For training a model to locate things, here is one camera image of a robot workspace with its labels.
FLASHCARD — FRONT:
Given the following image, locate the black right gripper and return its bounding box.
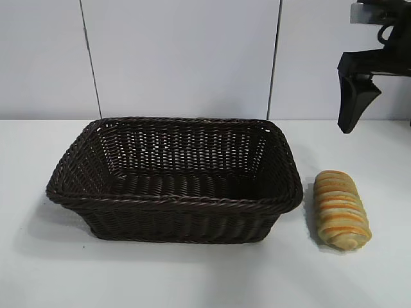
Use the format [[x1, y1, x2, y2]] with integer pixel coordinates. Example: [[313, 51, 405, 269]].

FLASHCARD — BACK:
[[337, 0, 411, 134]]

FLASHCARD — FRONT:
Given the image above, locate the long striped bread roll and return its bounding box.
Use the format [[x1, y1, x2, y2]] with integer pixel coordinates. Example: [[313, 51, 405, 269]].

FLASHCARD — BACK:
[[313, 169, 374, 251]]

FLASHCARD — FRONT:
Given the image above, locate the dark brown wicker basket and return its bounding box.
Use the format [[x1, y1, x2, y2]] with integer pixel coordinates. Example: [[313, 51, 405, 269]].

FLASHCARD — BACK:
[[44, 115, 304, 244]]

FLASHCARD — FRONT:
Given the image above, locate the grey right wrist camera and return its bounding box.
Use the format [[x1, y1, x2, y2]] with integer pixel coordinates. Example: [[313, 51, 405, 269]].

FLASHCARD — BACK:
[[350, 1, 381, 24]]

